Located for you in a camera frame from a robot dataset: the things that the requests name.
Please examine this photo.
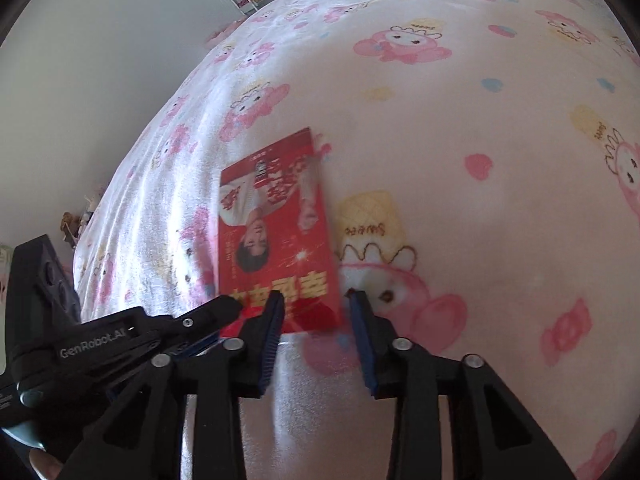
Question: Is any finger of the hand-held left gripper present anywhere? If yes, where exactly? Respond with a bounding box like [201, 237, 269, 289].
[135, 296, 242, 350]
[167, 336, 222, 360]

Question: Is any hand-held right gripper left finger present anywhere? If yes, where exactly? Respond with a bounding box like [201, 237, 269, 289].
[65, 291, 286, 480]

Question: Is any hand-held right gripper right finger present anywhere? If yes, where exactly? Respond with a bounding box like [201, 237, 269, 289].
[347, 289, 576, 480]

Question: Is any red printed packet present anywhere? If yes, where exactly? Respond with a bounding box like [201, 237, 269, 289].
[216, 127, 346, 338]

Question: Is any person's left hand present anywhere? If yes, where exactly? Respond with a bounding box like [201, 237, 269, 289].
[29, 451, 65, 480]

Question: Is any small brown plush toy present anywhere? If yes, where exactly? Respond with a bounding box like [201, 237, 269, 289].
[59, 210, 83, 251]

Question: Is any pink cartoon printed blanket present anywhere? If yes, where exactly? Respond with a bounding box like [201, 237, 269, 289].
[74, 0, 640, 480]

